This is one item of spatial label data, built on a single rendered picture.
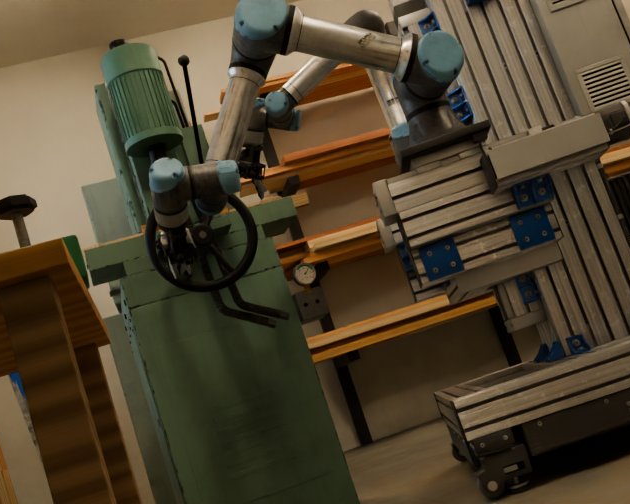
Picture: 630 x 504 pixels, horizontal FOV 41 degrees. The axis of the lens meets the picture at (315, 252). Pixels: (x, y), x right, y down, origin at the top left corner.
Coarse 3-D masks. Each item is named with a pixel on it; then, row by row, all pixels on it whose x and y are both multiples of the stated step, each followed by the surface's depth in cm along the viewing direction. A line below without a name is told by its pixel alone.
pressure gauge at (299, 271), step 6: (300, 264) 230; (306, 264) 230; (294, 270) 229; (300, 270) 230; (306, 270) 230; (312, 270) 230; (294, 276) 229; (300, 276) 229; (306, 276) 230; (312, 276) 230; (300, 282) 229; (306, 282) 229; (306, 288) 231
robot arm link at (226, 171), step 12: (192, 168) 180; (204, 168) 180; (216, 168) 180; (228, 168) 181; (192, 180) 179; (204, 180) 180; (216, 180) 180; (228, 180) 181; (192, 192) 180; (204, 192) 181; (216, 192) 182; (228, 192) 183
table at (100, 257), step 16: (256, 208) 238; (272, 208) 239; (288, 208) 240; (224, 224) 225; (240, 224) 236; (256, 224) 237; (272, 224) 241; (288, 224) 248; (128, 240) 228; (144, 240) 229; (96, 256) 225; (112, 256) 226; (128, 256) 227; (144, 256) 228; (96, 272) 228; (112, 272) 234
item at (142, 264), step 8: (240, 232) 235; (224, 240) 234; (232, 240) 234; (240, 240) 235; (224, 248) 233; (128, 264) 226; (136, 264) 227; (144, 264) 227; (128, 272) 226; (136, 272) 226
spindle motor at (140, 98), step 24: (120, 48) 249; (144, 48) 252; (120, 72) 248; (144, 72) 249; (120, 96) 248; (144, 96) 247; (168, 96) 254; (120, 120) 249; (144, 120) 246; (168, 120) 249; (144, 144) 247; (168, 144) 254
